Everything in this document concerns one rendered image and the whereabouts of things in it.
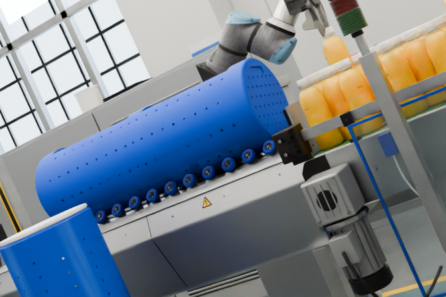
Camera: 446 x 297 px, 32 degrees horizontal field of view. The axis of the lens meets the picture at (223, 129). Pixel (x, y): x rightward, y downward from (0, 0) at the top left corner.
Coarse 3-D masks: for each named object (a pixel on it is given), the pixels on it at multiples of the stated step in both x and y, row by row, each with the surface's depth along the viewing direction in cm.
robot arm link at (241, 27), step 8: (232, 16) 283; (240, 16) 282; (248, 16) 284; (256, 16) 288; (232, 24) 283; (240, 24) 282; (248, 24) 282; (256, 24) 284; (224, 32) 286; (232, 32) 284; (240, 32) 283; (248, 32) 282; (224, 40) 286; (232, 40) 284; (240, 40) 284; (248, 40) 282; (232, 48) 285; (240, 48) 286; (248, 48) 284
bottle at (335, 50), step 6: (324, 36) 232; (330, 36) 232; (336, 36) 232; (324, 42) 233; (330, 42) 231; (336, 42) 231; (342, 42) 231; (324, 48) 233; (330, 48) 231; (336, 48) 230; (342, 48) 231; (324, 54) 234; (330, 54) 231; (336, 54) 230; (342, 54) 230; (348, 54) 231; (330, 60) 232; (336, 60) 231
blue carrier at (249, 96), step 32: (256, 64) 242; (192, 96) 240; (224, 96) 232; (256, 96) 234; (128, 128) 252; (160, 128) 243; (192, 128) 237; (224, 128) 233; (256, 128) 230; (64, 160) 264; (96, 160) 255; (128, 160) 249; (160, 160) 245; (192, 160) 242; (64, 192) 263; (96, 192) 258; (128, 192) 256; (160, 192) 258
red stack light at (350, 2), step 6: (336, 0) 185; (342, 0) 185; (348, 0) 185; (354, 0) 185; (330, 6) 188; (336, 6) 185; (342, 6) 185; (348, 6) 185; (354, 6) 185; (336, 12) 186; (342, 12) 185
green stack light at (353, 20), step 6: (348, 12) 185; (354, 12) 185; (360, 12) 186; (336, 18) 187; (342, 18) 185; (348, 18) 185; (354, 18) 185; (360, 18) 185; (342, 24) 186; (348, 24) 185; (354, 24) 185; (360, 24) 185; (366, 24) 186; (342, 30) 187; (348, 30) 185; (354, 30) 185
